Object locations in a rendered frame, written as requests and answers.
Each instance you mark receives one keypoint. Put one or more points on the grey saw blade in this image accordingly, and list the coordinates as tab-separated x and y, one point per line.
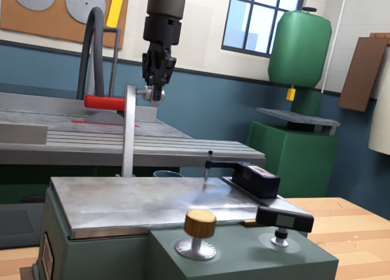
102	118

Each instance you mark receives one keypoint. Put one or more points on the blue framed window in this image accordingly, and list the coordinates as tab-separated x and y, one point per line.
262	4

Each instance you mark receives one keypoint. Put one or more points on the wooden knob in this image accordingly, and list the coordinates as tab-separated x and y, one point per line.
199	222

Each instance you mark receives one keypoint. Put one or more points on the grey table saw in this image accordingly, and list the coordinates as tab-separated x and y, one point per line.
189	148

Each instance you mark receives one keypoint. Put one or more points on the green band saw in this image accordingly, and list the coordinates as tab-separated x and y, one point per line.
298	151

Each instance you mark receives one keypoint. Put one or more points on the silver infeed table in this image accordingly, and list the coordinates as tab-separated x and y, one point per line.
137	199

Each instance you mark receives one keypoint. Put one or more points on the white dial plate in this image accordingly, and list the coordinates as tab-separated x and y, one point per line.
182	250

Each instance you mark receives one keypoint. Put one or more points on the grey label plate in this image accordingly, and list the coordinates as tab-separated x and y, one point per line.
47	254

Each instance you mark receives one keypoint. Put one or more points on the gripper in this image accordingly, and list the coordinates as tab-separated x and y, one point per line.
161	30

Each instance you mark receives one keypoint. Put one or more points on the yellow tag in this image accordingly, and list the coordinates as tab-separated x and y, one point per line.
115	6

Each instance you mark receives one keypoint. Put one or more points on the dark grey box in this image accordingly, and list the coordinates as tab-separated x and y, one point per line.
18	224

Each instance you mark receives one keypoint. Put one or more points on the brown wooden board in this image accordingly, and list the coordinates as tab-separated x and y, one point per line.
361	74

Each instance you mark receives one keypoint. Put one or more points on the green planer body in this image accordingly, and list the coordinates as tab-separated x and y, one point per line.
243	260

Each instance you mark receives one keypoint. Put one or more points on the grey fence block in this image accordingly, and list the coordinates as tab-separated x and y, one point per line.
23	134

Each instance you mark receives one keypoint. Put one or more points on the blue bucket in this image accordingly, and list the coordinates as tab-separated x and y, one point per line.
167	174

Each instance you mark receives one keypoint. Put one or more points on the white pipe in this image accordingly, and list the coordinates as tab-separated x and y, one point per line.
336	28

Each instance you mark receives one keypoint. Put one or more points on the black depth gauge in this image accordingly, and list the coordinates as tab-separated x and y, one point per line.
256	181

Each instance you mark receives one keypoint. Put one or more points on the cream cylinder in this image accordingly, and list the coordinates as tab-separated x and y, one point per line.
381	126

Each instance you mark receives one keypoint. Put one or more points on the red blade guard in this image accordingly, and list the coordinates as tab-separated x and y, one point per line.
103	102

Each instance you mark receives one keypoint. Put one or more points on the small grey round blade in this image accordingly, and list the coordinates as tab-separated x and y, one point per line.
85	2

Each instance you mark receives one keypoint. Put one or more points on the silver lever with ball knob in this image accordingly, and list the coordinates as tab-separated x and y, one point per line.
129	132

